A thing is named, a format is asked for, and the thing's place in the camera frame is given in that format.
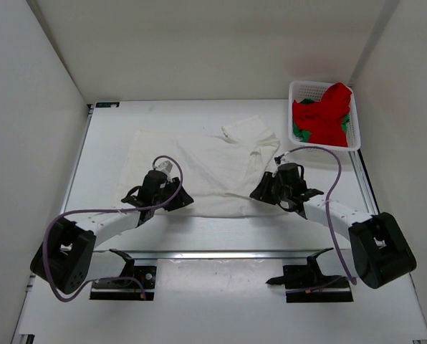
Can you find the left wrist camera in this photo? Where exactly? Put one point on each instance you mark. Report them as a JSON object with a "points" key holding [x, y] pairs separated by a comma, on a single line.
{"points": [[164, 167]]}

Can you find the dark label sticker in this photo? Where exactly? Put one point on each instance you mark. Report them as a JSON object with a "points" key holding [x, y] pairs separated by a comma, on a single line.
{"points": [[107, 104]]}

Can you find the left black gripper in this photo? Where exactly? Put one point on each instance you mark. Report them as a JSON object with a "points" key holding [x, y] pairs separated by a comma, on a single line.
{"points": [[181, 198]]}

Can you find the white plastic basket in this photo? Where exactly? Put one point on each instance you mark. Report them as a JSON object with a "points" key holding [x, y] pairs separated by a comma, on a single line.
{"points": [[323, 114]]}

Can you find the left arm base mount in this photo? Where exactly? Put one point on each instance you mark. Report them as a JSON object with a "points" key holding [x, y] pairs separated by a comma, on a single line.
{"points": [[117, 276]]}

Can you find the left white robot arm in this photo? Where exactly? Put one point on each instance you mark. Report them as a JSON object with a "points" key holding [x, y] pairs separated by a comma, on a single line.
{"points": [[65, 254]]}

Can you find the white t shirt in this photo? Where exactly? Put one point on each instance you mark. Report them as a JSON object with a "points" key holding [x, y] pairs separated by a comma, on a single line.
{"points": [[219, 172]]}

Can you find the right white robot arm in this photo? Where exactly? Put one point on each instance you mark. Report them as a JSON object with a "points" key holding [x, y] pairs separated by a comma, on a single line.
{"points": [[379, 251]]}

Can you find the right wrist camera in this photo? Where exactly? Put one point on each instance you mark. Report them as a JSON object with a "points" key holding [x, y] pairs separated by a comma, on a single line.
{"points": [[278, 159]]}

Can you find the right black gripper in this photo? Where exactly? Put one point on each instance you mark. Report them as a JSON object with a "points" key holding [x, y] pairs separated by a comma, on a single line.
{"points": [[264, 192]]}

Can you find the green t shirt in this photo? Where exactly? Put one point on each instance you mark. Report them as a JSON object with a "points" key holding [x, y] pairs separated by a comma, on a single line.
{"points": [[301, 133]]}

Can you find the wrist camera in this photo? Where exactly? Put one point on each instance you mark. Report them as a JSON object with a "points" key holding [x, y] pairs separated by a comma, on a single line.
{"points": [[278, 159], [164, 167]]}

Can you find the red t shirt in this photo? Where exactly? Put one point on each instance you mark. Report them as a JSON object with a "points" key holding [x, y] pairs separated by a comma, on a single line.
{"points": [[324, 114]]}

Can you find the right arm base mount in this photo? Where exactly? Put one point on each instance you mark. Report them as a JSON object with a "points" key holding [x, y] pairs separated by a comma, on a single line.
{"points": [[305, 283]]}

